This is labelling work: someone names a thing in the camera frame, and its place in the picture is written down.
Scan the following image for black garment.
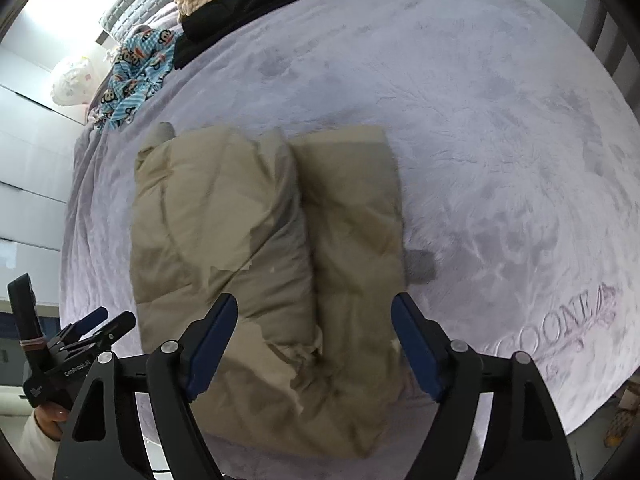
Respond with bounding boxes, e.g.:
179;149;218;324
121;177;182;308
172;0;344;71

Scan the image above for patterned bag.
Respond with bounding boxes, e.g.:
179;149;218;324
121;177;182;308
602;379;640;450

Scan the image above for beige puffer jacket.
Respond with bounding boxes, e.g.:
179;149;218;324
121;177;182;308
129;122;437;461

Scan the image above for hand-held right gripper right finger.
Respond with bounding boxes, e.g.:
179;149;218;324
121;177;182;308
391;291;576;480

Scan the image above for lilac plush blanket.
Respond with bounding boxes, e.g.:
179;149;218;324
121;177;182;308
59;0;640;480

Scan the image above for white wardrobe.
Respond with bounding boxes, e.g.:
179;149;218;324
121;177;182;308
0;42;97;307

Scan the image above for grey quilted pillow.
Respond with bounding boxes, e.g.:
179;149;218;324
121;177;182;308
99;0;187;45

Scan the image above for person's left hand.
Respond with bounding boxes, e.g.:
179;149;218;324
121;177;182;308
32;401;72;442

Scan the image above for white plastic bag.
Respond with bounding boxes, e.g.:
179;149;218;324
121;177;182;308
51;55;102;109

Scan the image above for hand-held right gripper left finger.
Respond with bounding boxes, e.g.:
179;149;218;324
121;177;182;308
52;292;239;480

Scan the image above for person's left forearm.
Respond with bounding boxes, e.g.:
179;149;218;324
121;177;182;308
16;412;67;480

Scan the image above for blue monkey print cloth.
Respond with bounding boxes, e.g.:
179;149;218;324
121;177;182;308
89;30;181;134

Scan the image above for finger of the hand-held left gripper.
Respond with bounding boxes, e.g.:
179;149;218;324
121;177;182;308
60;306;109;347
67;311;137;358

